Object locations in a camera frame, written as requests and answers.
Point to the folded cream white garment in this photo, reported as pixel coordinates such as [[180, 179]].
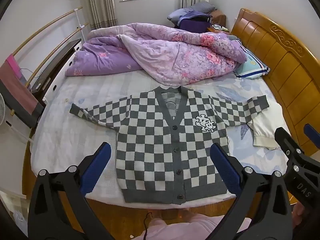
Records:
[[265, 124]]

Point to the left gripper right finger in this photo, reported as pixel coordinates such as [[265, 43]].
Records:
[[272, 219]]

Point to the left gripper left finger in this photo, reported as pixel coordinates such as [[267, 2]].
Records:
[[47, 218]]

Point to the brown nightstand by window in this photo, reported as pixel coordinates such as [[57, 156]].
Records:
[[218, 22]]

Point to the purple pink floral quilt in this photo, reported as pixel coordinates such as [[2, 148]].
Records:
[[172, 57]]

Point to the dark wooden side cabinet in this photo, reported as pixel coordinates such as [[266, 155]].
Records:
[[47, 76]]

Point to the pink grey hanging towel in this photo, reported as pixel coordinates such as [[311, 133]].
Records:
[[18, 97]]

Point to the person right hand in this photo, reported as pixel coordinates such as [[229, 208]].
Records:
[[299, 214]]

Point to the white fan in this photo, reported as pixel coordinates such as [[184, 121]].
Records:
[[4, 120]]

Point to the beige curtain left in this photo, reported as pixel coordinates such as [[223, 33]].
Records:
[[101, 13]]

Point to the wooden headboard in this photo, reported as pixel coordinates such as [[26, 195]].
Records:
[[294, 71]]

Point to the grey pillow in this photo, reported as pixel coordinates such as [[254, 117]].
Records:
[[203, 7]]

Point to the white floral bed sheet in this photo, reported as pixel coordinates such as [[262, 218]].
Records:
[[62, 139]]

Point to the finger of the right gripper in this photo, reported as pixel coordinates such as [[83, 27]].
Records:
[[302, 173], [312, 134]]

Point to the grey white checkered cardigan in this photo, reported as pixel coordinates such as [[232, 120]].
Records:
[[164, 138]]

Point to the striped light blue pillow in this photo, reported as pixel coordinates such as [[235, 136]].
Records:
[[253, 68]]

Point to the dark purple folded clothes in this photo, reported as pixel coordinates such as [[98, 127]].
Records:
[[194, 22]]

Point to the wooden clothes rack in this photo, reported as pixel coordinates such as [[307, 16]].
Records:
[[36, 51]]

